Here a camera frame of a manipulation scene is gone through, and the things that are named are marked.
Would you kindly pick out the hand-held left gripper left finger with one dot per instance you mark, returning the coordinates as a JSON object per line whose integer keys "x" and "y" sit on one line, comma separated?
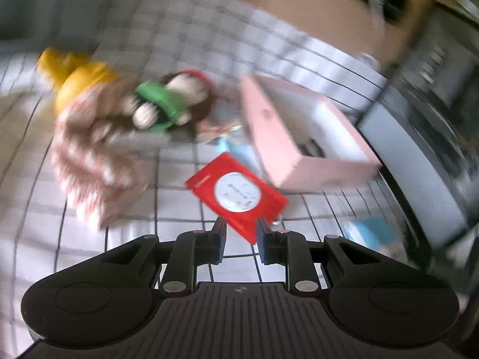
{"x": 219, "y": 240}

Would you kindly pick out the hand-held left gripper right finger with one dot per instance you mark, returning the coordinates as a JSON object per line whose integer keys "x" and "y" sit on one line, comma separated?
{"x": 266, "y": 245}

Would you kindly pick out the red card packet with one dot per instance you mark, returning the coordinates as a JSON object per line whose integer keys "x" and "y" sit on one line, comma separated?
{"x": 234, "y": 194}

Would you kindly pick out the light blue plastic packet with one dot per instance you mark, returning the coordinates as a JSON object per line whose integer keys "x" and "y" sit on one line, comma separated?
{"x": 234, "y": 146}

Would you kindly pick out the pink open box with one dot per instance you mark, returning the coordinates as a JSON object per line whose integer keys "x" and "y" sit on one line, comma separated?
{"x": 284, "y": 138}

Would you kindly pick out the light blue tissue pack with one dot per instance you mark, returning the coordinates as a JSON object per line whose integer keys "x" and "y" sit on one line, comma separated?
{"x": 374, "y": 233}

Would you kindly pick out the brown white green plush toy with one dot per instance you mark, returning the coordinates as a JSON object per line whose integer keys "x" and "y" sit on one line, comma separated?
{"x": 170, "y": 101}

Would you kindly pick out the pink white striped towel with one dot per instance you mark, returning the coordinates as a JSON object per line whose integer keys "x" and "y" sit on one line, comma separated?
{"x": 93, "y": 149}

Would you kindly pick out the black flat screen monitor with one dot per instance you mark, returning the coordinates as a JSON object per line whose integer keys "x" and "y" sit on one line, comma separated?
{"x": 423, "y": 149}

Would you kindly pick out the white checked tablecloth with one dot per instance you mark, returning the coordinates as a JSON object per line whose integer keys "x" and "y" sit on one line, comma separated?
{"x": 194, "y": 41}

